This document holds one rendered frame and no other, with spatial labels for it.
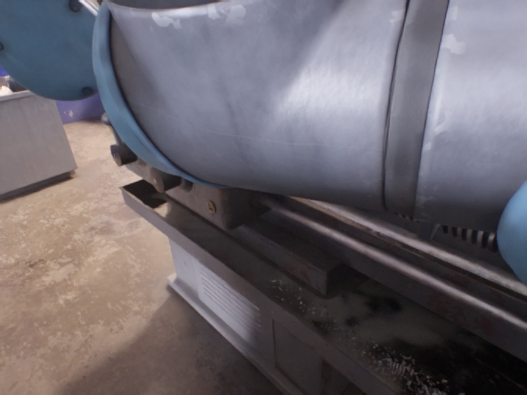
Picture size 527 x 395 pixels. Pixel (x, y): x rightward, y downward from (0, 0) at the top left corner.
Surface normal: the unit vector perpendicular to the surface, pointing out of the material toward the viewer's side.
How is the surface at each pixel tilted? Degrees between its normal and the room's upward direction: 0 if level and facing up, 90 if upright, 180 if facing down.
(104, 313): 0
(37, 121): 90
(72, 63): 94
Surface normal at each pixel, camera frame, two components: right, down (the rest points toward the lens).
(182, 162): -0.33, 0.85
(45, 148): 0.74, 0.29
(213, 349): -0.07, -0.87
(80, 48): 0.32, 0.51
